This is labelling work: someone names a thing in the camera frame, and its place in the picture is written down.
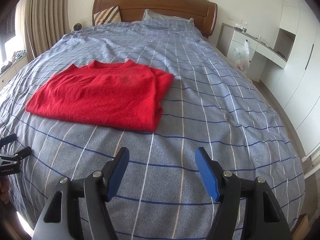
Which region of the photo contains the blue plaid duvet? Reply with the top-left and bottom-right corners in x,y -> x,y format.
1,20 -> 305,239

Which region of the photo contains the white wardrobe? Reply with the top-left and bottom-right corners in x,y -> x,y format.
261,0 -> 319,157

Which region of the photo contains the striped cushion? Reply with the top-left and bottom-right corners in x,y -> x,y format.
93,5 -> 121,25

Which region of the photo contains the white bedside desk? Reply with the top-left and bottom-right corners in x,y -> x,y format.
216,23 -> 287,82

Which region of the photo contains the red knit sweater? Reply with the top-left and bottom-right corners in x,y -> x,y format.
25,60 -> 174,132

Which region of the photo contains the cardboard box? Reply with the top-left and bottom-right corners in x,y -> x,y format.
292,213 -> 310,240

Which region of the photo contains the grey pillow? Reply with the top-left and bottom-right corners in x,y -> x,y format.
142,9 -> 194,27

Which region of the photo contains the person's left hand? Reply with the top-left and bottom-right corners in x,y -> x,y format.
0,177 -> 10,204

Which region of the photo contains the window sill cabinet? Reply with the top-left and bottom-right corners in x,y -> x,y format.
0,55 -> 29,90

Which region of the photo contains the beige curtain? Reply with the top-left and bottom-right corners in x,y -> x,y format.
15,0 -> 70,62

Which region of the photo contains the white plastic bag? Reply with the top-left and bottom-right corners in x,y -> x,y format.
227,40 -> 251,72

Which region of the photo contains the wooden headboard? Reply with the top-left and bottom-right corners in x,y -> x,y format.
92,0 -> 217,38

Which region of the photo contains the clothes pile on sill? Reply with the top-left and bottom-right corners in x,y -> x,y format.
1,49 -> 27,74

